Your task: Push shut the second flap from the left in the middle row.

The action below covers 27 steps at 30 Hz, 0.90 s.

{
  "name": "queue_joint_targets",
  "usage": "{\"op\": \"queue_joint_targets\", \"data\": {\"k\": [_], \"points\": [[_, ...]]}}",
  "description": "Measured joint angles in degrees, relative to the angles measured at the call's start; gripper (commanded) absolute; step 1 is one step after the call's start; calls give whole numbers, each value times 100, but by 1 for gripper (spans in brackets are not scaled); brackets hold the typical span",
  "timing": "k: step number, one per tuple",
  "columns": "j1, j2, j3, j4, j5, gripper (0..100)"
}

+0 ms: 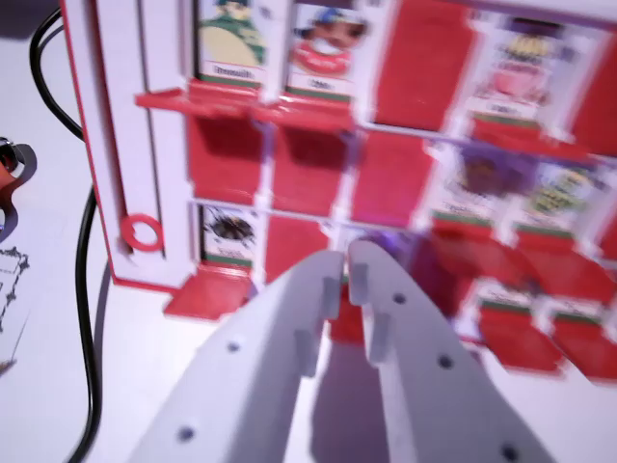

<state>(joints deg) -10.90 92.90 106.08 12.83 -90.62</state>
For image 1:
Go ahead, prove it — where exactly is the red and white game board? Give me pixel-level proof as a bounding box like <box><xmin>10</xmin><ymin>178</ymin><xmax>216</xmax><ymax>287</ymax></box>
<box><xmin>60</xmin><ymin>0</ymin><xmax>617</xmax><ymax>387</ymax></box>

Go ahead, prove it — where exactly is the white printed paper sheet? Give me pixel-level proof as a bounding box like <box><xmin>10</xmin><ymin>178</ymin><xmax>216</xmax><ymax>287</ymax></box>
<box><xmin>0</xmin><ymin>245</ymin><xmax>33</xmax><ymax>377</ymax></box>

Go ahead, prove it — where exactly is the red and black object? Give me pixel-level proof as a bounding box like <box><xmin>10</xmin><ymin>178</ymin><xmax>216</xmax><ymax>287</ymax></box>
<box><xmin>0</xmin><ymin>137</ymin><xmax>38</xmax><ymax>242</ymax></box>

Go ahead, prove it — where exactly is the red board flap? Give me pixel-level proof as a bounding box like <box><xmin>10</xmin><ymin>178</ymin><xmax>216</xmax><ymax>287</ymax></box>
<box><xmin>271</xmin><ymin>125</ymin><xmax>351</xmax><ymax>219</ymax></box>

